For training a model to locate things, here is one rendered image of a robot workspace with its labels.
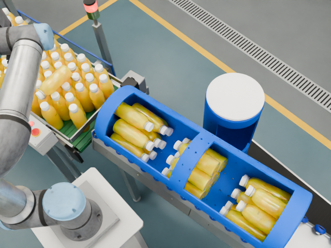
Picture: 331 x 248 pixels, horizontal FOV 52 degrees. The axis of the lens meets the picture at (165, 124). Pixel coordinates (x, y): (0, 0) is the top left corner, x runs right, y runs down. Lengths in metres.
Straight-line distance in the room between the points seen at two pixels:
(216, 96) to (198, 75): 1.40
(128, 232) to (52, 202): 0.33
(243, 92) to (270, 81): 1.40
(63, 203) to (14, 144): 0.38
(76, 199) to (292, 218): 0.71
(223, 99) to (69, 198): 0.89
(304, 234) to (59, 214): 0.99
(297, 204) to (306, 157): 1.52
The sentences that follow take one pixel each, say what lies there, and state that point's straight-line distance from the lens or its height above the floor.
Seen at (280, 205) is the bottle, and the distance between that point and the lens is 1.33.
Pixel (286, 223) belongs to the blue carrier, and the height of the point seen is 1.22.
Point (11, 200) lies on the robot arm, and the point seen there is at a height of 1.52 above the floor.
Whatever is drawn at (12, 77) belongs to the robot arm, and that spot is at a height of 1.78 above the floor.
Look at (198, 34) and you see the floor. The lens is 3.37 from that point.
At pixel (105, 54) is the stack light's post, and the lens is 2.08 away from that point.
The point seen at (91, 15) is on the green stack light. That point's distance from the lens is 1.87.
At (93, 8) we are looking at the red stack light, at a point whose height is 1.23.
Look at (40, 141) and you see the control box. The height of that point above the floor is 1.10.
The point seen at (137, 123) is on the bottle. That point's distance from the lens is 1.44.
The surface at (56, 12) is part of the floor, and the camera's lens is 3.86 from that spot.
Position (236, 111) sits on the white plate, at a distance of 1.63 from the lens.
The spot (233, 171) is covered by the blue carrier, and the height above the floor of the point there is 1.00.
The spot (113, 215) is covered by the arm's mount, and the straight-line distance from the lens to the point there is 1.29.
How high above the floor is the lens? 2.40
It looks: 60 degrees down
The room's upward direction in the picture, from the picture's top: 6 degrees counter-clockwise
